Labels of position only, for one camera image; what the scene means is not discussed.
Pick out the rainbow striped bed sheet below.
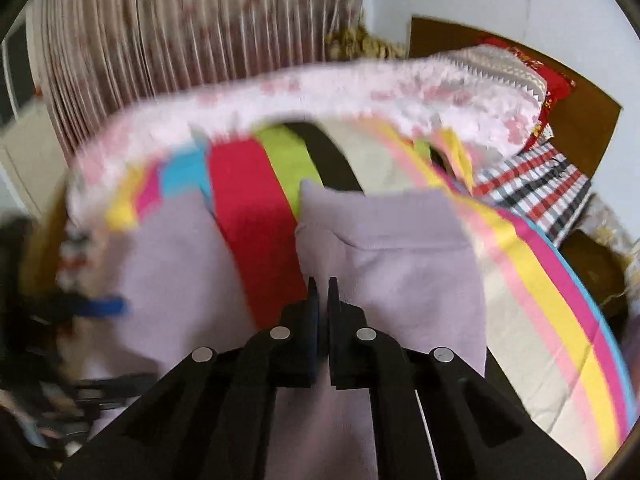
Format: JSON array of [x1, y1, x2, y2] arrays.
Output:
[[105, 121, 635, 480]]

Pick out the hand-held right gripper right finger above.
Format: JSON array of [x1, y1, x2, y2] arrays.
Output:
[[327, 276, 587, 480]]

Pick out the red embroidered pillow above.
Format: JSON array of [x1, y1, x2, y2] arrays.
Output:
[[477, 36, 576, 139]]

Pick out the dark brown wooden headboard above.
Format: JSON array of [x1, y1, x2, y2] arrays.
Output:
[[409, 16, 622, 179]]

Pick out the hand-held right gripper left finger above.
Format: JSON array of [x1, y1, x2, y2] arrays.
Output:
[[57, 276, 321, 480]]

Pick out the dark wooden nightstand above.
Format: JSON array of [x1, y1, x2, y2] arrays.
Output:
[[560, 227, 629, 313]]

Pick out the pink pleated curtain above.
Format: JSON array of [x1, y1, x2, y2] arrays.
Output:
[[25, 0, 369, 157]]

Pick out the grey zigzag patterned blanket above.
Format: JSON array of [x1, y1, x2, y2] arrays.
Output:
[[430, 45, 549, 107]]

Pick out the pink floral quilt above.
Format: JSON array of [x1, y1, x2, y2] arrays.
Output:
[[60, 57, 545, 241]]

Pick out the red plaid bed sheet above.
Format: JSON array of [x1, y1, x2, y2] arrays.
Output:
[[472, 139, 594, 247]]

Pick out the yellow patterned cloth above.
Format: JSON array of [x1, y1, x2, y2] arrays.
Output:
[[324, 26, 408, 62]]

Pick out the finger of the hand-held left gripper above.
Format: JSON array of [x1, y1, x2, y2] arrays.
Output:
[[70, 372, 157, 411], [60, 295, 130, 320]]

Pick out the floral clear plastic cover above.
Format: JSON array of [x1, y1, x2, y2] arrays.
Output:
[[585, 192, 640, 306]]

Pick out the lilac pants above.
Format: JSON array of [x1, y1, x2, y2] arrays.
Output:
[[82, 180, 488, 480]]

